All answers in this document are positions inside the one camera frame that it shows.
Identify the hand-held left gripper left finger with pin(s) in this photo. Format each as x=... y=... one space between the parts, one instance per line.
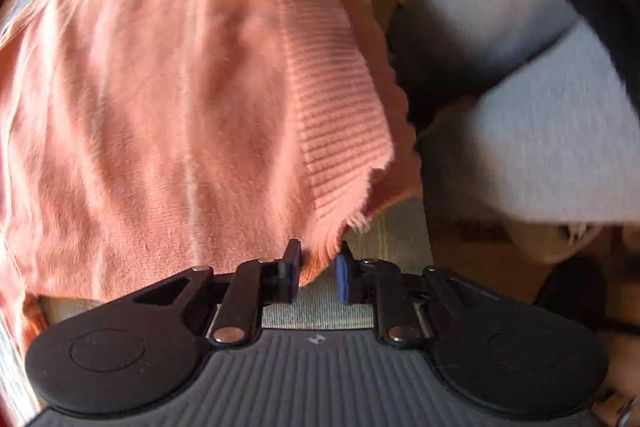
x=295 y=267

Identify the orange knit sweater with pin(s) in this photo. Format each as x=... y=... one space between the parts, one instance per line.
x=150 y=107

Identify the light grey trousers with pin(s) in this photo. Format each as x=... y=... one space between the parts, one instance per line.
x=525 y=132

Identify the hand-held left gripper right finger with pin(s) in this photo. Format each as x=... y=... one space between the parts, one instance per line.
x=342 y=274

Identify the white slipper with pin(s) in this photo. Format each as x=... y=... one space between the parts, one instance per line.
x=545 y=242

